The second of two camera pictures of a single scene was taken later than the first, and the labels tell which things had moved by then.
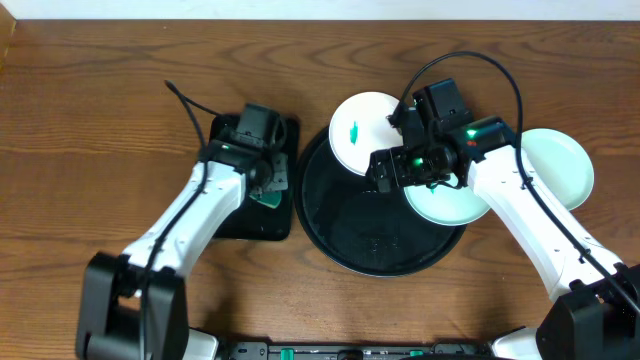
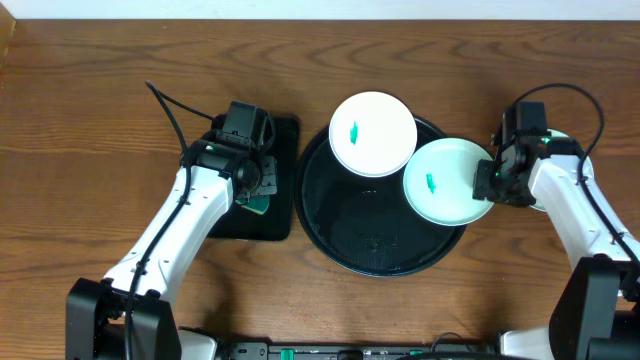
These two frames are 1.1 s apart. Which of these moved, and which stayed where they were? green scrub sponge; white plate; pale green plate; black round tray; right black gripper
Moved: green scrub sponge; right black gripper
Stayed: white plate; black round tray; pale green plate
